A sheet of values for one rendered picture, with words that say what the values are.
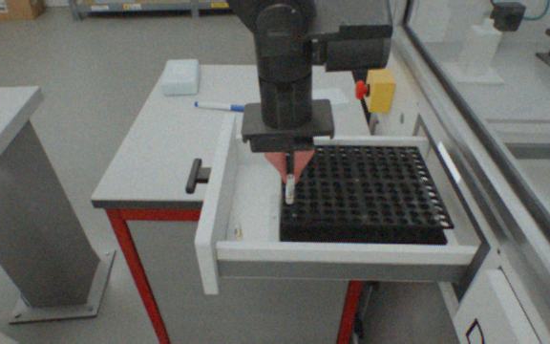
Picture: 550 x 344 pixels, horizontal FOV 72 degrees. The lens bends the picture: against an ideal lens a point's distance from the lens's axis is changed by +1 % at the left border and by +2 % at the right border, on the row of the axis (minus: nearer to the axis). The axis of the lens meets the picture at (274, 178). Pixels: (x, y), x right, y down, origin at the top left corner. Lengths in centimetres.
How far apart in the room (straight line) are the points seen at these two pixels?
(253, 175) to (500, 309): 41
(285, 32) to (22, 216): 109
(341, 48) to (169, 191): 50
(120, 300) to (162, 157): 84
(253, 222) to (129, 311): 103
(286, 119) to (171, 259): 59
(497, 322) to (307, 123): 27
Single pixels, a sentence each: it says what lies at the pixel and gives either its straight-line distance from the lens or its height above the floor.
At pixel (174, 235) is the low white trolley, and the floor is 64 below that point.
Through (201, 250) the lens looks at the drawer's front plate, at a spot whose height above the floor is 91.
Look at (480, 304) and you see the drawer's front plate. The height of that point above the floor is 89.
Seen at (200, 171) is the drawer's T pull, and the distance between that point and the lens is 56.
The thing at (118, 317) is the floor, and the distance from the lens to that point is 155.
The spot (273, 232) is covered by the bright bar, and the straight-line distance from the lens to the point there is 55.
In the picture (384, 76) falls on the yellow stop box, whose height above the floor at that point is 91.
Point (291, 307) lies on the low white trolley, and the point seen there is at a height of 36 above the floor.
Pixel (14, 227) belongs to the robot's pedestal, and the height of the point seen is 43.
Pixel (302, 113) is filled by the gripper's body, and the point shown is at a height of 106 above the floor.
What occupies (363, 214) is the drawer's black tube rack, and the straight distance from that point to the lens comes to 51.
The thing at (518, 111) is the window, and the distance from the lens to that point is 48.
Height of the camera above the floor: 126
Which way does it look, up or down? 40 degrees down
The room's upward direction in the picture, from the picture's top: straight up
